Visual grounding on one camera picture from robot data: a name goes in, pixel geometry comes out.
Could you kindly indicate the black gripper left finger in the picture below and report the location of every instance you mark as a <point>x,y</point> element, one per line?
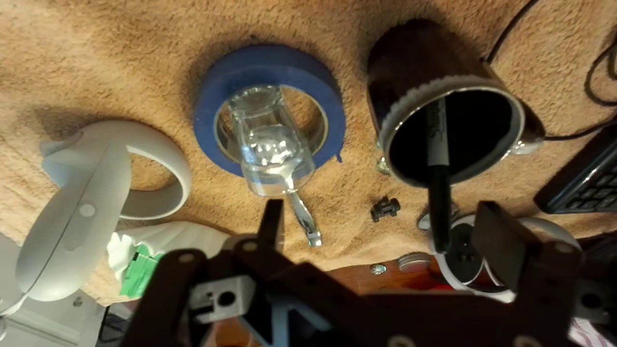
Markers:
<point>270,223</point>

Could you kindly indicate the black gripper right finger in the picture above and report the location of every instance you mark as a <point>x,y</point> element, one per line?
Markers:
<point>503,243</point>

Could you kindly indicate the black sharpie marker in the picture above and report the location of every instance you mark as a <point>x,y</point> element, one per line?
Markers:
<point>439,198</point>

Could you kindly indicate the dark brown cup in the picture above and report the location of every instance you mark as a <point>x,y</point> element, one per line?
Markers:
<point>397,63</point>

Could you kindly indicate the white VR controller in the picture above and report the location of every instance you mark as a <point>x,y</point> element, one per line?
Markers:
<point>463,250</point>

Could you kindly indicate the clear shiny measuring scoop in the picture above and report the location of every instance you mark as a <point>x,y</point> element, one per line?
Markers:
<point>270,146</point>

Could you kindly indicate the small silver nut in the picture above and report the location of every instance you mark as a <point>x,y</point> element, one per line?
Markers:
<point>380,268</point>
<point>424,221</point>

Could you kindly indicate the black keyboard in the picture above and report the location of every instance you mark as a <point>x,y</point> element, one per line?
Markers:
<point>584,185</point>

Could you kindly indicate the small black clip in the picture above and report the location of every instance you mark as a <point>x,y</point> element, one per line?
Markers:
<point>385,208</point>

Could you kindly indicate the blue masking tape roll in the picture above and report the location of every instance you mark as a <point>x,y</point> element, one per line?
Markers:
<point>212,102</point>

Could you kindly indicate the green sponge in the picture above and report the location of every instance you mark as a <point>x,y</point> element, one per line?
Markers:
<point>137,272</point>

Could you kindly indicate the peach terry towel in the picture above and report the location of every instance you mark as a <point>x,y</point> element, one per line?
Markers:
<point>96,63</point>

